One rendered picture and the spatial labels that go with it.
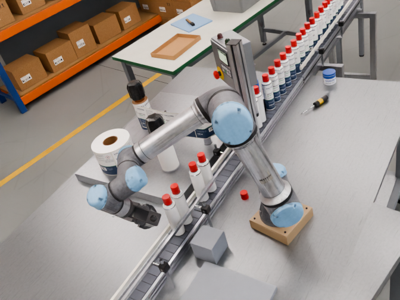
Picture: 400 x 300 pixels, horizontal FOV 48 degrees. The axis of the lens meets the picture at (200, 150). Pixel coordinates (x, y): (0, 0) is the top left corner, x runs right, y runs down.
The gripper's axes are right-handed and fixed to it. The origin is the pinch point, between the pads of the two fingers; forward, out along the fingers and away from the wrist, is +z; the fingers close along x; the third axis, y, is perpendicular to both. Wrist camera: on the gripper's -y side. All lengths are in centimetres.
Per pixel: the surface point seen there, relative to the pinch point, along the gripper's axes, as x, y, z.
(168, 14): -278, 283, 257
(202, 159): -30.6, -1.2, 13.2
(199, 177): -23.0, -2.0, 13.9
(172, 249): 8.0, -2.2, 12.3
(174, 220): -2.8, -1.6, 7.6
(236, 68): -64, -14, -6
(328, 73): -110, -19, 78
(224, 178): -29.3, -2.1, 33.9
